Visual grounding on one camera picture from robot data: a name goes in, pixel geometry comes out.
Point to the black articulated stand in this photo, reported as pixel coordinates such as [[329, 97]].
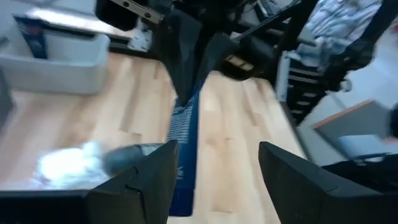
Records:
[[357, 53]]

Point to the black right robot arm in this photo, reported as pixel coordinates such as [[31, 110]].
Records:
[[255, 49]]

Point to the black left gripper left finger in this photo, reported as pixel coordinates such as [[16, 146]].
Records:
[[143, 193]]

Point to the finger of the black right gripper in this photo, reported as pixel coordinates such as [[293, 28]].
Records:
[[216, 53], [180, 53]]

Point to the person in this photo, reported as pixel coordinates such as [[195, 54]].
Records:
[[329, 18]]

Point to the white packet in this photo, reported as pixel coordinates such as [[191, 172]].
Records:
[[68, 168]]

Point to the light grey plastic bin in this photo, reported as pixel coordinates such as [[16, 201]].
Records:
[[62, 71]]

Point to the grey board with wood edge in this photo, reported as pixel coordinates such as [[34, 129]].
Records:
[[357, 124]]

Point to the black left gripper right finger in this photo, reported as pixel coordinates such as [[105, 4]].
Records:
[[298, 186]]

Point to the blue cloth strip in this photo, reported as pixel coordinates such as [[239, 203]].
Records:
[[186, 155]]

